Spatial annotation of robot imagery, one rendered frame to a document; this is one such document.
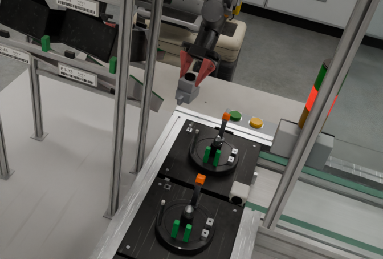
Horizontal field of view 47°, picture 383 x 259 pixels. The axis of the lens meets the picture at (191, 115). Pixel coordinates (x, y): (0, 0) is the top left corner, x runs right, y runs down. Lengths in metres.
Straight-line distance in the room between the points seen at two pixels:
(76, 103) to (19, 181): 0.37
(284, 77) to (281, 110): 1.84
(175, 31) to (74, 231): 1.01
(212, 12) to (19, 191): 0.69
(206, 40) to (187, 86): 0.13
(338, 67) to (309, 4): 3.37
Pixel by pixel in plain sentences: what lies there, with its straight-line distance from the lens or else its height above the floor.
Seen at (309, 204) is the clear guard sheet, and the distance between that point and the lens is 1.06.
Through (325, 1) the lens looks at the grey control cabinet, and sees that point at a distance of 4.17.
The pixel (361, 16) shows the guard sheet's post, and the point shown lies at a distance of 0.79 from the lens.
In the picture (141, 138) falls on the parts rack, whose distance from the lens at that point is 1.21.
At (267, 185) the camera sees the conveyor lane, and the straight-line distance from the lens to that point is 1.28.
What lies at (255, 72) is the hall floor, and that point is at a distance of 3.44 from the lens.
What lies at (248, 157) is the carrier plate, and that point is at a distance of 1.26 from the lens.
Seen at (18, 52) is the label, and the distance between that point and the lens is 0.99.
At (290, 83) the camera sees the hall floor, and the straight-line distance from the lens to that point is 3.45.
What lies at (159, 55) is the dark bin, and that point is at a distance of 1.14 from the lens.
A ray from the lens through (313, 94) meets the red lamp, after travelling 0.89.
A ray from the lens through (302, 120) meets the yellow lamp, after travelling 0.93.
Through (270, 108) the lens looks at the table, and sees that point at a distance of 1.65.
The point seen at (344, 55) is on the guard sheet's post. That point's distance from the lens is 0.82.
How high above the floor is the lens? 1.83
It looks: 39 degrees down
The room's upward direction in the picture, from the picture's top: 12 degrees clockwise
